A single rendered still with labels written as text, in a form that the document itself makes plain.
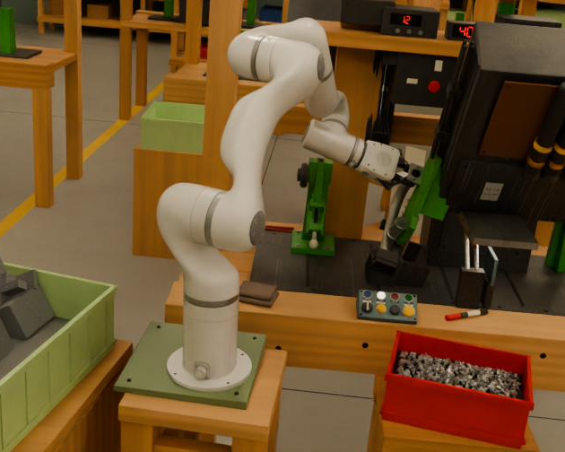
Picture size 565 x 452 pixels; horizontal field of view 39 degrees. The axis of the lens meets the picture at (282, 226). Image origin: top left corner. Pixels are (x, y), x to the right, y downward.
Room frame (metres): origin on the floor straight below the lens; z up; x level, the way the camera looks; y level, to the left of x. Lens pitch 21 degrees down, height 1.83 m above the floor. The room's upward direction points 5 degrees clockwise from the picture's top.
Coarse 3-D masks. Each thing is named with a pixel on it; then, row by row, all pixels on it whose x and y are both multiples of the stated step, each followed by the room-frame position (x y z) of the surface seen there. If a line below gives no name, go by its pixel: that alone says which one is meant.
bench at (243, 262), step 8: (272, 224) 2.46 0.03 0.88; (280, 224) 2.46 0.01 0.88; (288, 224) 2.47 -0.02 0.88; (296, 224) 2.48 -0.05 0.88; (368, 232) 2.46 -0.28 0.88; (376, 232) 2.47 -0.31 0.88; (376, 240) 2.39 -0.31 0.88; (416, 240) 2.43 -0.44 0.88; (544, 248) 2.45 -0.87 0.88; (232, 256) 2.17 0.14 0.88; (240, 256) 2.17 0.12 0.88; (248, 256) 2.18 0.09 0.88; (232, 264) 2.11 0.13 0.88; (240, 264) 2.12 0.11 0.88; (248, 264) 2.12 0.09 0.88; (240, 272) 2.06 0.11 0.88; (248, 272) 2.07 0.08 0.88; (240, 280) 2.01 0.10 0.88; (248, 280) 2.01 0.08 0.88; (184, 432) 1.79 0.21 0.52; (192, 432) 1.79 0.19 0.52; (200, 432) 2.39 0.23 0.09; (208, 440) 2.39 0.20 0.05
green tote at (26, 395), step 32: (64, 288) 1.77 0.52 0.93; (96, 288) 1.75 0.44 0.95; (96, 320) 1.65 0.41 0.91; (32, 352) 1.41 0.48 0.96; (64, 352) 1.51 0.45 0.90; (96, 352) 1.65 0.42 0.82; (0, 384) 1.29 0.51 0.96; (32, 384) 1.39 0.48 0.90; (64, 384) 1.51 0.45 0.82; (0, 416) 1.28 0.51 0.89; (32, 416) 1.39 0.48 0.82; (0, 448) 1.28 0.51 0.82
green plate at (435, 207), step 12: (432, 168) 2.04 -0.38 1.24; (432, 180) 2.01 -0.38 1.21; (420, 192) 2.05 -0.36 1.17; (432, 192) 2.03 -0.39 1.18; (408, 204) 2.12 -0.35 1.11; (420, 204) 2.01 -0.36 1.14; (432, 204) 2.03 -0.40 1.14; (444, 204) 2.03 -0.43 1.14; (408, 216) 2.06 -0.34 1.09; (432, 216) 2.03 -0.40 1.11; (444, 216) 2.03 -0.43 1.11
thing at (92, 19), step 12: (48, 0) 11.97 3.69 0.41; (60, 0) 11.60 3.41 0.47; (84, 0) 11.83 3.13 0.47; (144, 0) 11.47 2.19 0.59; (48, 12) 11.84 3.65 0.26; (60, 12) 11.60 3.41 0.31; (84, 12) 11.83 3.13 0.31; (96, 12) 11.57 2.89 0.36; (108, 12) 11.57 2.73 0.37; (84, 24) 11.46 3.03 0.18; (96, 24) 11.46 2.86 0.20; (108, 24) 11.45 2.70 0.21; (204, 36) 11.39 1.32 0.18
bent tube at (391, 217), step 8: (408, 176) 2.09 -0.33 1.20; (416, 176) 2.13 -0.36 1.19; (400, 184) 2.16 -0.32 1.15; (400, 192) 2.16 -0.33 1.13; (392, 200) 2.17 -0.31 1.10; (400, 200) 2.16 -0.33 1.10; (392, 208) 2.16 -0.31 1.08; (392, 216) 2.14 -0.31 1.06; (392, 224) 2.12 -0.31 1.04; (384, 232) 2.11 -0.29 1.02; (384, 240) 2.08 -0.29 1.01; (392, 240) 2.09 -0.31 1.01; (384, 248) 2.06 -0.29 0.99
